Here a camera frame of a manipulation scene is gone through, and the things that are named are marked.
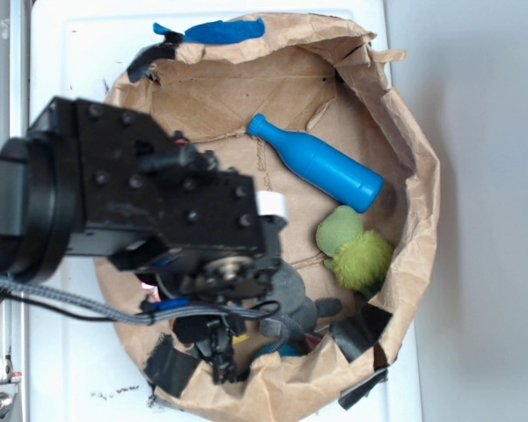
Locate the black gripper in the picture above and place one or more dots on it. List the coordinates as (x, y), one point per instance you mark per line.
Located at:
(197, 230)

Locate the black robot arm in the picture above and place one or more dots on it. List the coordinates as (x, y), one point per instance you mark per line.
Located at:
(98, 181)

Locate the grey plush toy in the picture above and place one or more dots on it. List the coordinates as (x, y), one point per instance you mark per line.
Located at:
(298, 311)

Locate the white plastic tray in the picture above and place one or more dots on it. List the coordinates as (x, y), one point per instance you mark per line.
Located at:
(79, 371)

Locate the green plush toy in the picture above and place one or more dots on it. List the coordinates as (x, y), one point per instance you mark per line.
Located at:
(359, 258)

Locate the blue plastic bottle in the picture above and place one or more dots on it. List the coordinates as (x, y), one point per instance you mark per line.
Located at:
(320, 164)

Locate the brown paper bag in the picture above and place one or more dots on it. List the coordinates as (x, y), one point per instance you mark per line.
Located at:
(321, 75)

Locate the metal corner bracket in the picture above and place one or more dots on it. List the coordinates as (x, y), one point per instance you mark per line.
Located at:
(10, 403)

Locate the aluminium frame rail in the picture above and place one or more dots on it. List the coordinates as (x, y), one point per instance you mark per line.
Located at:
(15, 19)

